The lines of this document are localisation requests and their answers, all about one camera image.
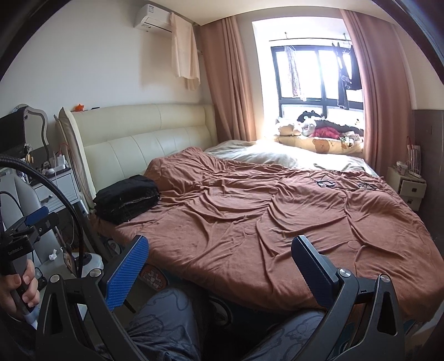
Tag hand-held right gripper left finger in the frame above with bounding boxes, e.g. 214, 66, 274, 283
35, 235, 150, 361

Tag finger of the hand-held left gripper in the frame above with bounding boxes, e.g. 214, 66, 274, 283
5, 206, 60, 245

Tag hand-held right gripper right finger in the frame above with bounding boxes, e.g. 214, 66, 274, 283
291, 235, 412, 361

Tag person's left hand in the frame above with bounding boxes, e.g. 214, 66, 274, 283
0, 259, 40, 318

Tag cartoon print bed sheet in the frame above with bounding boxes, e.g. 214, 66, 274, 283
102, 236, 427, 334

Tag grey chair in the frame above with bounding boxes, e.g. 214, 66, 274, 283
0, 174, 65, 268

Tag grey bedside cabinet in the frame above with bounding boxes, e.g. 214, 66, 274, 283
31, 167, 87, 216

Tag black gooseneck stand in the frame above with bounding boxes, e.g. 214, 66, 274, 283
0, 155, 117, 275

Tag stack of folded black clothes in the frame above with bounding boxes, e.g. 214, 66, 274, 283
94, 174, 162, 225

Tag person's right leg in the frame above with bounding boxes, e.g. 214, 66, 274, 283
243, 309, 327, 361

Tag person's knee in patterned trousers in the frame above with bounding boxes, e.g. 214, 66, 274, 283
128, 286, 210, 361

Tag beige leaning cushion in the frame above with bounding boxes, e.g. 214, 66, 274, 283
54, 106, 96, 209

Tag brown blanket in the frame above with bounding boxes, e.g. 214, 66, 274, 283
100, 146, 438, 315

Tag ornate framed mirror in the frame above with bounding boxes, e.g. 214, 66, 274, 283
12, 103, 49, 150

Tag white duvet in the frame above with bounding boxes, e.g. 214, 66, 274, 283
204, 139, 377, 174

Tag white bedside table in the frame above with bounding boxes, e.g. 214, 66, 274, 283
387, 167, 427, 210

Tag yellow bear print cushion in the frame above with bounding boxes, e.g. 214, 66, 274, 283
274, 134, 365, 155

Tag pile of clothes and toys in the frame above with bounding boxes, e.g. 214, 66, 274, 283
276, 110, 365, 139

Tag grey wardrobe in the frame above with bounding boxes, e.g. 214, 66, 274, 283
413, 109, 444, 223

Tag pink curtain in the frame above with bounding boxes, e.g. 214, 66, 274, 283
340, 9, 417, 171
199, 16, 259, 143

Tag dark hanging clothes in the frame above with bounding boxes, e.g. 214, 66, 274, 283
332, 42, 363, 108

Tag patterned hanging garment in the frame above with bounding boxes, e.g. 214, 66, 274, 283
285, 46, 307, 102

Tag cream hanging cloth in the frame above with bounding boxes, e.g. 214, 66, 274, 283
171, 12, 201, 91

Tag white air conditioner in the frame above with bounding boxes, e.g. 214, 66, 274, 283
133, 3, 176, 33

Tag black cables on bed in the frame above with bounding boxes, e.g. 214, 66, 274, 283
309, 175, 379, 191

